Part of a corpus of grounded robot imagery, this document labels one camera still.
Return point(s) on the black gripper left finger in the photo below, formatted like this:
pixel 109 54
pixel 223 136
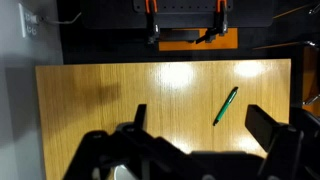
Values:
pixel 100 150

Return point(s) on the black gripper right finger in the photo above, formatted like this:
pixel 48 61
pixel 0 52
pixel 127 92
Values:
pixel 263 126

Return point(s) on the green pen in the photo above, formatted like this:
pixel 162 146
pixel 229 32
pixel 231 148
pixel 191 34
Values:
pixel 226 105

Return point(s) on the orange mat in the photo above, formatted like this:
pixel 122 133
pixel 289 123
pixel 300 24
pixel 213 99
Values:
pixel 230 41

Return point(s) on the white power outlet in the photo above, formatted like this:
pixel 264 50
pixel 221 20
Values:
pixel 26 23

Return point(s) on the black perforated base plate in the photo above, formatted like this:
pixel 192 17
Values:
pixel 253 16

